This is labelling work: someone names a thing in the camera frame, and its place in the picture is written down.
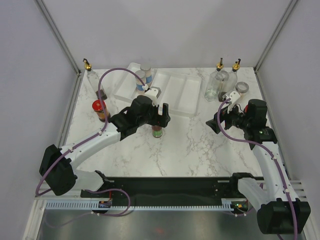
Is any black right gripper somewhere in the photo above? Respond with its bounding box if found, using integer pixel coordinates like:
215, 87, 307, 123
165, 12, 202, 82
205, 100, 252, 134

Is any green label sauce bottle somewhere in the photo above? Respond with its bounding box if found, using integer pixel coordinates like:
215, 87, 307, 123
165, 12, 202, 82
151, 125, 163, 138

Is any blue label spice jar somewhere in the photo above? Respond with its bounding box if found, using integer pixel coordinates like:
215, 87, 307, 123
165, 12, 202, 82
135, 70, 146, 95

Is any blue label seasoning jar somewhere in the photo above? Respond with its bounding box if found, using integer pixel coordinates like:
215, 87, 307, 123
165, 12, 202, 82
140, 63, 153, 87

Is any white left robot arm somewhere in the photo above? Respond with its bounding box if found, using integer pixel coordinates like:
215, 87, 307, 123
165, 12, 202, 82
39, 95, 171, 198

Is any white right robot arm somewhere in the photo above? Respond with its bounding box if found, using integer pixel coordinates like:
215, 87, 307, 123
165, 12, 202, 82
206, 98, 311, 240

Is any white compartment organizer tray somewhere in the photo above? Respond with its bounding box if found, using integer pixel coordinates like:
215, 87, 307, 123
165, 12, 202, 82
113, 68, 202, 118

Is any square clear glass bottle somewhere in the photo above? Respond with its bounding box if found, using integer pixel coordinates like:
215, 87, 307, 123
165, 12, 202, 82
204, 57, 227, 102

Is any red lid jar right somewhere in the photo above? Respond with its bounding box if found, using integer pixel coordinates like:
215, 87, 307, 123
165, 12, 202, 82
244, 105, 249, 113

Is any square dark sauce bottle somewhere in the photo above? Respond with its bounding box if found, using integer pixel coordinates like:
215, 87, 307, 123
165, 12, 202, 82
218, 58, 241, 102

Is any open glass jar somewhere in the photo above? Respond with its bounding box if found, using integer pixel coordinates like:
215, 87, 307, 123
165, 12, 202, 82
235, 81, 250, 97

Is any red lid sauce jar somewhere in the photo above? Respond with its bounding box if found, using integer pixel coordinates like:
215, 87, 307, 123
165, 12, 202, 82
92, 99, 111, 122

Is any round glass oil bottle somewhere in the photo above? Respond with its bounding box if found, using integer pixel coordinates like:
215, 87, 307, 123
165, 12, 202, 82
83, 58, 108, 100

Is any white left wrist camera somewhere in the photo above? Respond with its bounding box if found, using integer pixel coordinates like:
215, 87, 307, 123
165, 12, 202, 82
144, 86, 161, 107

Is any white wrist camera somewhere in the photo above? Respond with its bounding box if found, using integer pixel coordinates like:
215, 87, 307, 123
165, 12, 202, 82
144, 86, 161, 107
222, 90, 241, 113

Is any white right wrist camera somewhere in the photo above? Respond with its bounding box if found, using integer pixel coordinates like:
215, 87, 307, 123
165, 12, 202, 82
222, 90, 241, 113

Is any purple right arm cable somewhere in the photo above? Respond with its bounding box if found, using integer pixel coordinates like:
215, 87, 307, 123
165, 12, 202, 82
216, 98, 300, 240

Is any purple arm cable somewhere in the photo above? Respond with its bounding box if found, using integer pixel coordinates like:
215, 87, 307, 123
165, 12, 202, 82
36, 67, 148, 196
216, 98, 300, 240

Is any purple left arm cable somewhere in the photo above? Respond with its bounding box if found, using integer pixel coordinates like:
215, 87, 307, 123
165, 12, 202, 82
36, 67, 148, 196

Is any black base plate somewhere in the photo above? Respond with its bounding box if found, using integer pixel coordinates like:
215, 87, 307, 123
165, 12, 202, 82
80, 176, 266, 207

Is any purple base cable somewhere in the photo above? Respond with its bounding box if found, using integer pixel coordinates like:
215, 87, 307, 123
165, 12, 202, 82
84, 187, 132, 217

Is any white cable duct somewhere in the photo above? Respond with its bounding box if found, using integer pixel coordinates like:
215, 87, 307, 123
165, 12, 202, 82
45, 199, 235, 212

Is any right aluminium frame post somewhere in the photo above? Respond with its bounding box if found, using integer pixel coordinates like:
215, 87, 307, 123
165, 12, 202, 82
253, 0, 299, 74

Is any aluminium frame post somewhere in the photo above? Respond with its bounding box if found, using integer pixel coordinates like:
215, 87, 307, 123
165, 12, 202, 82
34, 0, 81, 76
253, 0, 299, 74

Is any left aluminium frame post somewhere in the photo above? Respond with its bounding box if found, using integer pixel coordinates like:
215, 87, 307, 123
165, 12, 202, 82
34, 0, 81, 76

